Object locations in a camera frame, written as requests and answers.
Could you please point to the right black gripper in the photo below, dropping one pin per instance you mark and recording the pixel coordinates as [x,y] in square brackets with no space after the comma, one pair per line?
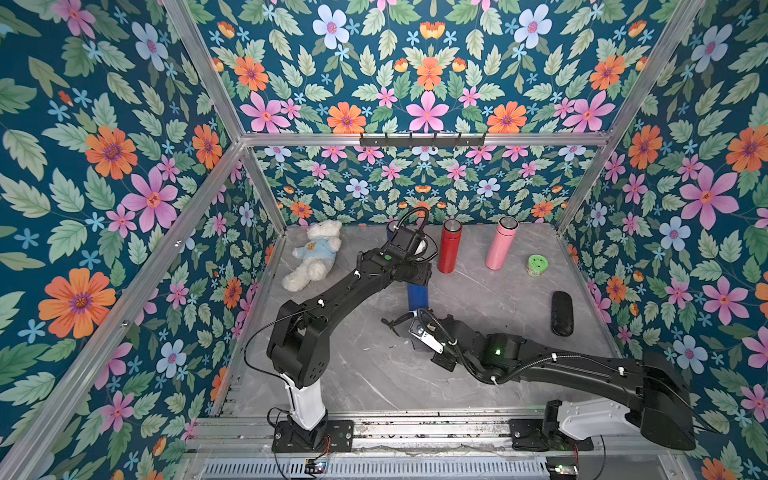
[407,325]

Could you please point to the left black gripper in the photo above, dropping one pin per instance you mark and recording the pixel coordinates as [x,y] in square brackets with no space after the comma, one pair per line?
[422,275]

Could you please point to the blue thermos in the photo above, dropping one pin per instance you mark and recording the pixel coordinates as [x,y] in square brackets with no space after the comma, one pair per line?
[392,228]
[418,296]

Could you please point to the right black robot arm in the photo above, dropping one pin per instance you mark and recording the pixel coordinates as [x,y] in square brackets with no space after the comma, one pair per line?
[655,394]

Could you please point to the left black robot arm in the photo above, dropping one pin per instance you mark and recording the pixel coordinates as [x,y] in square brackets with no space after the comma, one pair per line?
[299,345]

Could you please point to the red thermos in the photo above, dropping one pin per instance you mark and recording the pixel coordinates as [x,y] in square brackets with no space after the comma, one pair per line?
[451,235]

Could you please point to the pink thermos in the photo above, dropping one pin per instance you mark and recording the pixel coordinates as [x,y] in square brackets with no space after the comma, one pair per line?
[506,230]

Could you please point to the white teddy bear toy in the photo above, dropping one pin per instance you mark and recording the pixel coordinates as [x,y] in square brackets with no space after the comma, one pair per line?
[316,257]

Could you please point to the green round lid container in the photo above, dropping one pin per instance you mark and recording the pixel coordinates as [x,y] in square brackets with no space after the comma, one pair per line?
[537,265]

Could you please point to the black oval case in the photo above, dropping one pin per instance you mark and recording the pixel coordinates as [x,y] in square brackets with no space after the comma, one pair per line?
[562,314]

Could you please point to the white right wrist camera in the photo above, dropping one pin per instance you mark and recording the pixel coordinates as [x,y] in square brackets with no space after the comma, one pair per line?
[423,340]

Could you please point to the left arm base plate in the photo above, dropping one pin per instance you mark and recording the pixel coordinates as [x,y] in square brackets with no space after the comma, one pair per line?
[328,437]

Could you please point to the black hook rail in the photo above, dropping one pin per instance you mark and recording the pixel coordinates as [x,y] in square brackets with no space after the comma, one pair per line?
[410,140]

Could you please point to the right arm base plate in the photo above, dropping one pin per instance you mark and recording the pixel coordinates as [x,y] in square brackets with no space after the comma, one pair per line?
[539,436]

